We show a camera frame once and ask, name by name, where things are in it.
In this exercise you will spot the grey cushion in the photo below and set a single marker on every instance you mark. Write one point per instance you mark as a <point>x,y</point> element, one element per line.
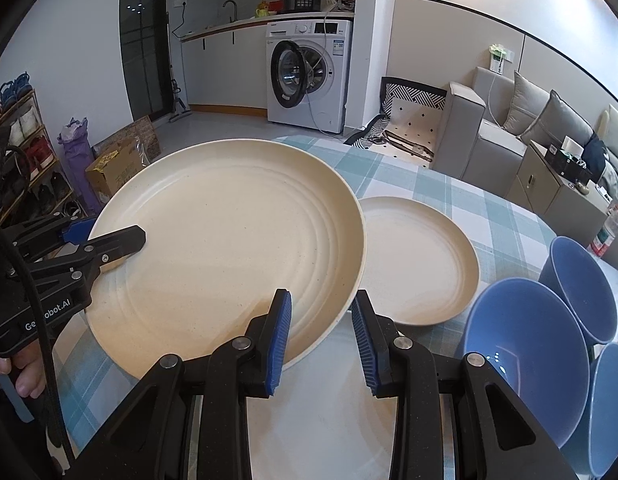
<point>526,105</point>
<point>556,125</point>

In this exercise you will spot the dark navy clothing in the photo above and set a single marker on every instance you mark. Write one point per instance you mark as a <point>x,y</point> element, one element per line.
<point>595,157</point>

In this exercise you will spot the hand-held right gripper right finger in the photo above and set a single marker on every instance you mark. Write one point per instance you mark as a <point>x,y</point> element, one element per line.
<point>364,345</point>

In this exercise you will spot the wooden shoe rack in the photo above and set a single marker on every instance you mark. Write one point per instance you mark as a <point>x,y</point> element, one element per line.
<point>34,160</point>

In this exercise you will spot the beige bed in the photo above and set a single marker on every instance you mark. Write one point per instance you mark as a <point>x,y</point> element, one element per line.
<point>616,135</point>

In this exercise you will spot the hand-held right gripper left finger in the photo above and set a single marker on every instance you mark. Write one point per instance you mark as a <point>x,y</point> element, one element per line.
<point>281,340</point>

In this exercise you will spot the black storage box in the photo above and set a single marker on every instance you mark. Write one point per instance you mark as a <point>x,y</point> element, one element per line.
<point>566,162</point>

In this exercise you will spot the white wall device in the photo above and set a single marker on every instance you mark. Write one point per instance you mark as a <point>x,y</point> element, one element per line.
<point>500,60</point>

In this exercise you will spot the blue bowl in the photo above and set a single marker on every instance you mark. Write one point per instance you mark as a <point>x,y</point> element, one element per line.
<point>584,285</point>
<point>524,340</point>
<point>611,400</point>

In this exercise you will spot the checked green white tablecloth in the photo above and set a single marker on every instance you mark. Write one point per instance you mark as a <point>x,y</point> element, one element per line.
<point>439,185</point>

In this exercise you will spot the kitchen faucet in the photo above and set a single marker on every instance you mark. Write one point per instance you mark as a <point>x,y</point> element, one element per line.
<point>233,10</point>

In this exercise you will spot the plastic water bottle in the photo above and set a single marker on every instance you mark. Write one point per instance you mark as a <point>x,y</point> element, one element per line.
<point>608,232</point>

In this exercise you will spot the purple bag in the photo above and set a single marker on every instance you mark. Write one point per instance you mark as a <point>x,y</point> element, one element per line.
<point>79,170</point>

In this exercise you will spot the dark glass door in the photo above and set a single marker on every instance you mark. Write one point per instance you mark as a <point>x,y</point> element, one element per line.
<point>144,35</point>

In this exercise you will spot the person's left hand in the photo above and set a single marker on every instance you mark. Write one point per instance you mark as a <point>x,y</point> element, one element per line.
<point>31,370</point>

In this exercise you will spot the grey side cabinet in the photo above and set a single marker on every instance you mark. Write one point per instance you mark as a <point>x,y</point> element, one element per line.
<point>544,195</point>

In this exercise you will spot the yellow oil bottle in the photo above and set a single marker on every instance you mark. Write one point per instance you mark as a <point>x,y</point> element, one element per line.
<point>262,8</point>

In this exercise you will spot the small cream plate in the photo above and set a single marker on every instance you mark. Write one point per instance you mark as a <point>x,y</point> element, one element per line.
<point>414,260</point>

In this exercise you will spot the folded patterned play mat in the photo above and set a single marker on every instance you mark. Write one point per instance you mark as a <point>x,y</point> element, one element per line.
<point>414,115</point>

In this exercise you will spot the yellow cardboard box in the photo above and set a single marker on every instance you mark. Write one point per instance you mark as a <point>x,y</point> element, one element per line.
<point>114,172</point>

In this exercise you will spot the white washing machine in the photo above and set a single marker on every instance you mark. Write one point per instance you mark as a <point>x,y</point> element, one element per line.
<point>324,75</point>

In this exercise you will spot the white kitchen counter cabinet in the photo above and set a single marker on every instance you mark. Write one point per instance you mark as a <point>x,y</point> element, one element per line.
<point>224,70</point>

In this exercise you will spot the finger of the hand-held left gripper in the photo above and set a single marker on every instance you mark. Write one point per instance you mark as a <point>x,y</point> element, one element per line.
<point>119,245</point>
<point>79,230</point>

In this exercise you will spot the grey sofa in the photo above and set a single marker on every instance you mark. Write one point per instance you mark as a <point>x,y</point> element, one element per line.
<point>469,135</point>

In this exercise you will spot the floor mop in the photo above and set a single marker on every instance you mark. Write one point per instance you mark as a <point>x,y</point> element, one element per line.
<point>178,110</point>

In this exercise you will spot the large cream plate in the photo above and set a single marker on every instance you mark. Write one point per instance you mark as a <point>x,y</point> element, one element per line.
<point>224,240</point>

